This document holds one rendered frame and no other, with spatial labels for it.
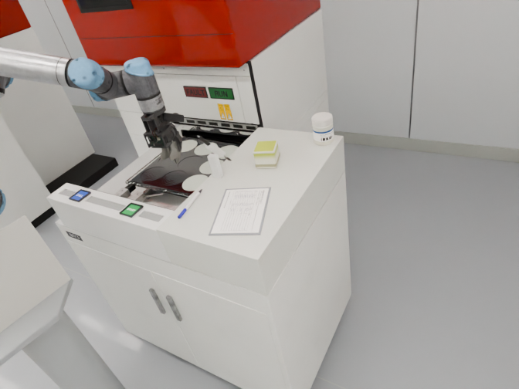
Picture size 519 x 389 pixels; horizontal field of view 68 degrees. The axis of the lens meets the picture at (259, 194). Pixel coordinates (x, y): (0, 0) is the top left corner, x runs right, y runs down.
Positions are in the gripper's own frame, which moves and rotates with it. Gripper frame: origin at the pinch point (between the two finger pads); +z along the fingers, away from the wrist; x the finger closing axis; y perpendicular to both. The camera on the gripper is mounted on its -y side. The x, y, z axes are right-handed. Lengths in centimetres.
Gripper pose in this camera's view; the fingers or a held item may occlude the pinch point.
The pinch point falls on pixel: (176, 158)
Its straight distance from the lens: 137.9
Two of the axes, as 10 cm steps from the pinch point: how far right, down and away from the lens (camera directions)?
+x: 9.2, 0.6, -3.8
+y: -3.3, 6.1, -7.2
